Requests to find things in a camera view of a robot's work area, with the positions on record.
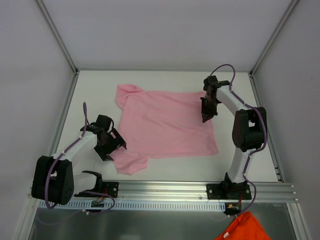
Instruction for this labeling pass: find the pink t shirt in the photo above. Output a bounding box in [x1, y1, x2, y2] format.
[111, 84, 219, 175]

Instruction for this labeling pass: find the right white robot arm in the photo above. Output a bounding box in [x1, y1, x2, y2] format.
[201, 75, 268, 200]

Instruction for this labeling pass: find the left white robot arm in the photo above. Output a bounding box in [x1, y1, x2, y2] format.
[31, 114, 127, 209]

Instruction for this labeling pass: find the orange t shirt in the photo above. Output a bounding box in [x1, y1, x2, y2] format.
[215, 212, 271, 240]

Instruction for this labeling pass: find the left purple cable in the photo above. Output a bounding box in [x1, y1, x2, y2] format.
[44, 101, 116, 216]

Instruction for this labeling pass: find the purple cable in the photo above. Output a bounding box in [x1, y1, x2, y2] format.
[209, 63, 268, 213]
[44, 101, 116, 216]

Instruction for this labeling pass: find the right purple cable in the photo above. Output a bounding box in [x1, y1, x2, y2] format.
[209, 63, 268, 213]

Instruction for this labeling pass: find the slotted cable duct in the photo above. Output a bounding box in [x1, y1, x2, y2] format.
[39, 199, 226, 211]

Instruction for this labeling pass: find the aluminium mounting rail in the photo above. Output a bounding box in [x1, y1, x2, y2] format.
[28, 178, 297, 202]

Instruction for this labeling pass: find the left aluminium frame post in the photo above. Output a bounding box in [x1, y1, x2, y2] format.
[34, 0, 78, 75]

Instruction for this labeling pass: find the aluminium frame post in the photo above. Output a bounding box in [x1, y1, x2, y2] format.
[249, 0, 300, 75]
[34, 0, 78, 75]

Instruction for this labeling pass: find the right aluminium frame post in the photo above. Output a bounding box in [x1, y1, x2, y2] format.
[249, 0, 300, 75]

